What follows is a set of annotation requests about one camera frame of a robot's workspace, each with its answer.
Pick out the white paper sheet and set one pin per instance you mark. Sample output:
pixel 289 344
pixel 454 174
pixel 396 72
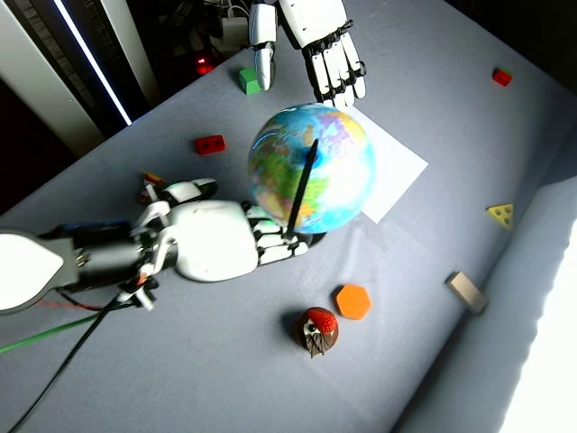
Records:
pixel 396 171

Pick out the white pillar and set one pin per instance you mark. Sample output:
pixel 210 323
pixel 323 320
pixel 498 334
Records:
pixel 40 85

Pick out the red indicator light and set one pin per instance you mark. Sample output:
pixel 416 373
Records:
pixel 204 67

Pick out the plain wooden rectangular block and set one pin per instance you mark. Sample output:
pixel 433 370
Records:
pixel 466 292

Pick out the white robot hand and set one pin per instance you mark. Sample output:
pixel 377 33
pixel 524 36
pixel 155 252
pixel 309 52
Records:
pixel 212 239
pixel 315 22

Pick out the yellow triangle block with holes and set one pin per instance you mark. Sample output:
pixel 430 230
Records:
pixel 502 215

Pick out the white upright panel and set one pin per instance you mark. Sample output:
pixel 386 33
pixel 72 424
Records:
pixel 130 49

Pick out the small red and green block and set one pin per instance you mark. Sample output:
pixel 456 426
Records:
pixel 501 77

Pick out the world globe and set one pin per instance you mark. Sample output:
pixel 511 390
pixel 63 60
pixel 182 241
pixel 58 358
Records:
pixel 338 180

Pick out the strawberry chocolate cake toy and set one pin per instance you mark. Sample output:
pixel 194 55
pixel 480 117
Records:
pixel 317 329

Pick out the orange hexagon block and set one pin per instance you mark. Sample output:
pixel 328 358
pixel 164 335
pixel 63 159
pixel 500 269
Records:
pixel 353 301

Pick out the small orange red toy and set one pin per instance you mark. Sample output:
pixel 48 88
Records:
pixel 153 177

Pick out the green cube block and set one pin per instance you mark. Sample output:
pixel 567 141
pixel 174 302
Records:
pixel 249 81

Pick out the grey table cloth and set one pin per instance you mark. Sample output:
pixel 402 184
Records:
pixel 225 370

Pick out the red block with two holes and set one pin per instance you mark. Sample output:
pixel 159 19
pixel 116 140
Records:
pixel 210 144

